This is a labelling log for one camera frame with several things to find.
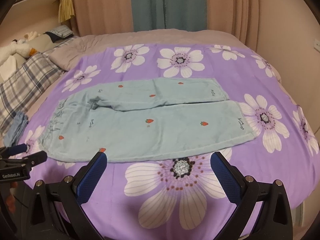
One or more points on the yellow tassel fringe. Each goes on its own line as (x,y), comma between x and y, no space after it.
(66,10)

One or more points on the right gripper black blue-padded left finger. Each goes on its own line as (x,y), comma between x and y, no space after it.
(78,191)

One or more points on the teal curtain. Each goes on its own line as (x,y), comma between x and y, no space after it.
(189,15)

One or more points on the white wall socket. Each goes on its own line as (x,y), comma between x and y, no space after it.
(316,44)

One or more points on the light blue strawberry pants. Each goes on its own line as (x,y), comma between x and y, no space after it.
(145,120)

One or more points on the small plaid pillow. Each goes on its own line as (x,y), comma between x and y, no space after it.
(59,33)

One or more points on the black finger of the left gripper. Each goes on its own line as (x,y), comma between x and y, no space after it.
(35,159)

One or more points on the pink beige curtain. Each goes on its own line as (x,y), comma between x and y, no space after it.
(237,17)

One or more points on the white plush toy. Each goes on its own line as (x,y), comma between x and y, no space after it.
(21,47)

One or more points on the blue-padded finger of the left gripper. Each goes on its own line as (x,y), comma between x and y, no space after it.
(14,150)

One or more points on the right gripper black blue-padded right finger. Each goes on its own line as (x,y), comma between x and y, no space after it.
(239,191)

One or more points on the folded blue denim cloth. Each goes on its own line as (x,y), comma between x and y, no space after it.
(16,129)

